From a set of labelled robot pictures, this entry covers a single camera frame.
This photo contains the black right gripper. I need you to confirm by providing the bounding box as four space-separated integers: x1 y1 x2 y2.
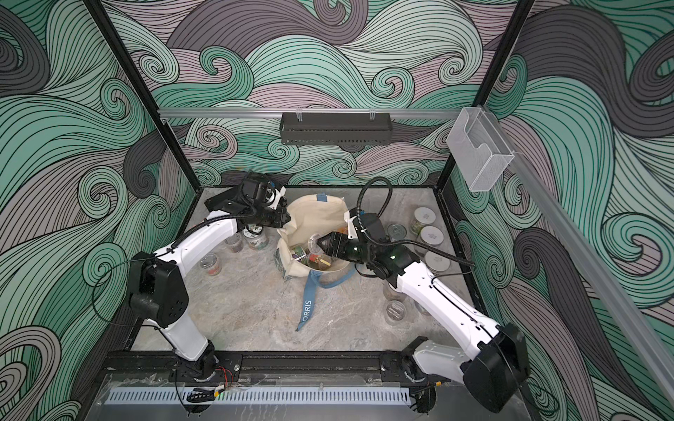
320 232 377 265

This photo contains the clear plastic seed jar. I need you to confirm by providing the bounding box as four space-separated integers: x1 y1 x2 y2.
307 233 325 255

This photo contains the beige canvas tote bag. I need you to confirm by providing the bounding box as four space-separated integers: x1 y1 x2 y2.
275 193 356 330

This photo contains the red label seed jar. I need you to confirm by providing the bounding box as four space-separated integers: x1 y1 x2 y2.
199 253 221 276

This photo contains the clear red label jar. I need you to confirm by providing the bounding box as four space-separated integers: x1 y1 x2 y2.
384 300 407 326

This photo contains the green label seed jar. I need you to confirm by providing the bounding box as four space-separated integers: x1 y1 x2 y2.
410 206 436 235

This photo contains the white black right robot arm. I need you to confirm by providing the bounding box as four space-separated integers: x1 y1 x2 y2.
316 233 530 413

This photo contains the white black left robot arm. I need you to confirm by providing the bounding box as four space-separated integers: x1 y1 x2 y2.
126 198 291 362

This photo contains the teal label seed jar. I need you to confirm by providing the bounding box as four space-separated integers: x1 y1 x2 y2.
242 225 269 250

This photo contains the red carrot label jar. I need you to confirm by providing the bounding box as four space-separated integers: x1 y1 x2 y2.
308 254 333 271

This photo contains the purple eggplant label jar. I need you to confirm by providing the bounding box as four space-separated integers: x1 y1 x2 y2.
290 245 307 263

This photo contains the black hard case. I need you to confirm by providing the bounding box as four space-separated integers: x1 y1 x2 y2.
205 186 247 215

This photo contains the black perforated wall shelf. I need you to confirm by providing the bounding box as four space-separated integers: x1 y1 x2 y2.
279 113 393 147

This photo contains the aluminium wall rail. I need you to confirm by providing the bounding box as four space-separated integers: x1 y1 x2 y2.
157 107 461 120

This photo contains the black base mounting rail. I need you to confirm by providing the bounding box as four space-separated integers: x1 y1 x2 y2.
104 350 475 384

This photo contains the white slotted cable duct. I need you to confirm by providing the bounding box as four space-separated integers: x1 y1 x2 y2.
104 387 411 406

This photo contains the clear acrylic wall box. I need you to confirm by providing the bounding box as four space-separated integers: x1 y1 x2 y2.
447 107 514 192

